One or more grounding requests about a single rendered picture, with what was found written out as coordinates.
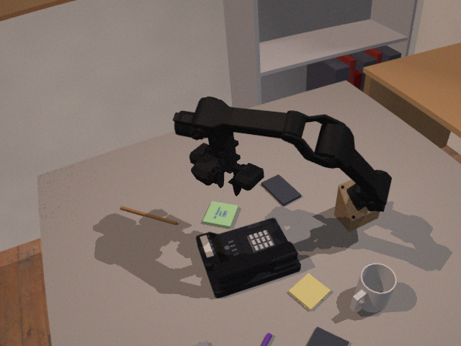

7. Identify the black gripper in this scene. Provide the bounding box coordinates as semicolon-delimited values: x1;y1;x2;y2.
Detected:
189;139;264;196

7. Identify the grey mug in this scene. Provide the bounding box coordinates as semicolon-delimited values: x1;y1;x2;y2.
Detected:
350;263;397;313

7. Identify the light green sticky note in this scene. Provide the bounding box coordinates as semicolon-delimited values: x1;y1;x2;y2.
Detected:
202;201;238;229

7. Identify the black desk phone casing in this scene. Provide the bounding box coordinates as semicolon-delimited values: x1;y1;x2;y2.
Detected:
196;218;301;298

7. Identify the yellow sticky note pad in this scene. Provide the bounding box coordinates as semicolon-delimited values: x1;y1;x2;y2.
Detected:
288;273;331;311

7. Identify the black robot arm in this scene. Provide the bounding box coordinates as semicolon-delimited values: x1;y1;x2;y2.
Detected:
173;97;392;212

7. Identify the grey phone keypad with white keys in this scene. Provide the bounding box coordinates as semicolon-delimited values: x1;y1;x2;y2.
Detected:
246;230;276;254

